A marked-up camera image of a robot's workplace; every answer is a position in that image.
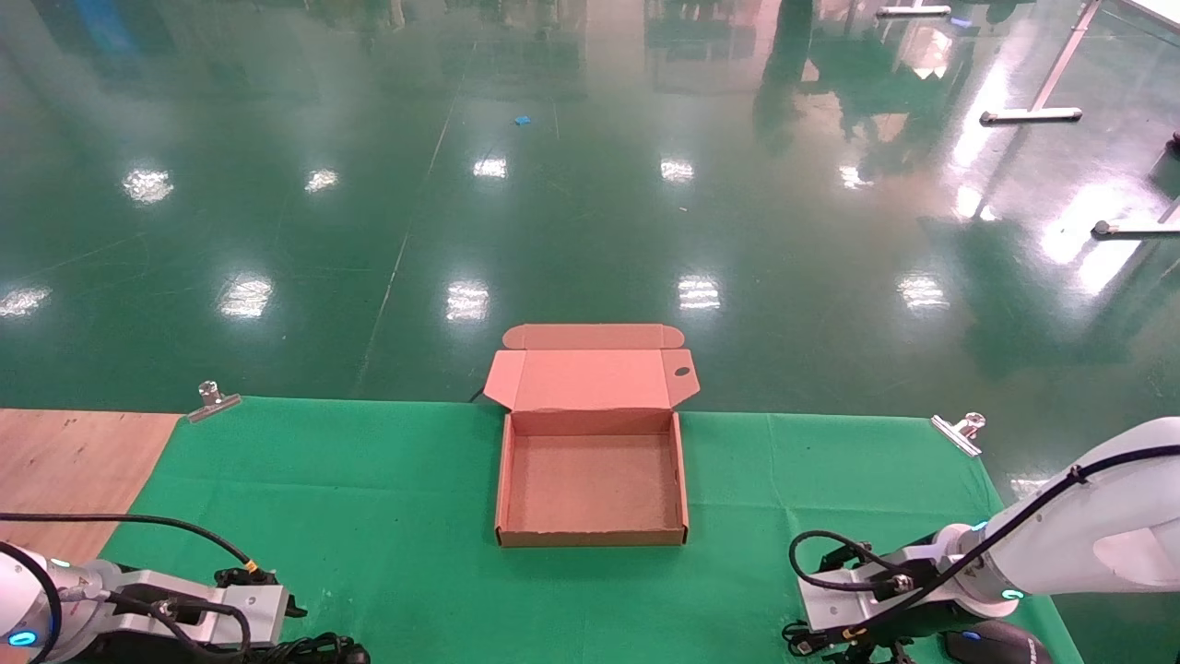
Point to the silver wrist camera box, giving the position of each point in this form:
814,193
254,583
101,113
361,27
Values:
194,613
857,604

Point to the open brown cardboard box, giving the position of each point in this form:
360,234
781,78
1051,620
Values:
590,480

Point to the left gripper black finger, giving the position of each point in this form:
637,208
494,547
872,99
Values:
258,579

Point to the white table foot bar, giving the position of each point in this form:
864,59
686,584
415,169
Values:
913,12

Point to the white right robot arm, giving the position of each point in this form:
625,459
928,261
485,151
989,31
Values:
1106,526

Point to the white background table top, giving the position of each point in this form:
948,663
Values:
1169,9

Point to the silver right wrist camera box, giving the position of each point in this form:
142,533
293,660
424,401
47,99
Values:
857,604

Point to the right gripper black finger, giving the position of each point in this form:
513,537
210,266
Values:
848,553
899,653

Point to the white T-shaped table leg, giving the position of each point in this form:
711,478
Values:
1032,116

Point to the silver metal binder clip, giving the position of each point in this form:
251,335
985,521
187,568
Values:
214,404
954,433

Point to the green table cloth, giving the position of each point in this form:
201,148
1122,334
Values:
415,553

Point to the grey table foot bar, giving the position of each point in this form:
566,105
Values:
1134,231

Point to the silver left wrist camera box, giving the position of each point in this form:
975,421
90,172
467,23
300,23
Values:
194,613

